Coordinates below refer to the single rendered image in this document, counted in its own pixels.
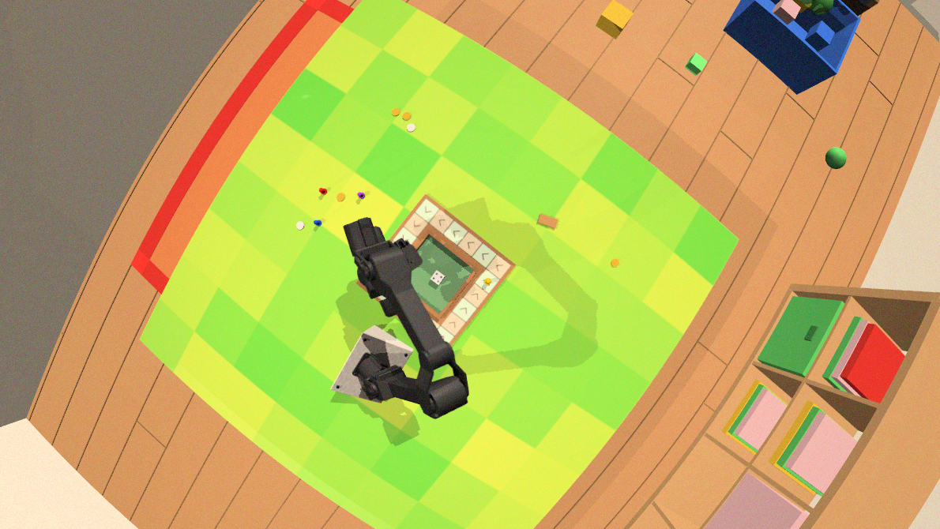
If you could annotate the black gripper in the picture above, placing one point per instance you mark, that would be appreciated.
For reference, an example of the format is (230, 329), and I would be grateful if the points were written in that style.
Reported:
(386, 306)

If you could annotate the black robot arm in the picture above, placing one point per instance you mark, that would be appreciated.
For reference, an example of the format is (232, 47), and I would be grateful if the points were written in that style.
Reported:
(386, 269)

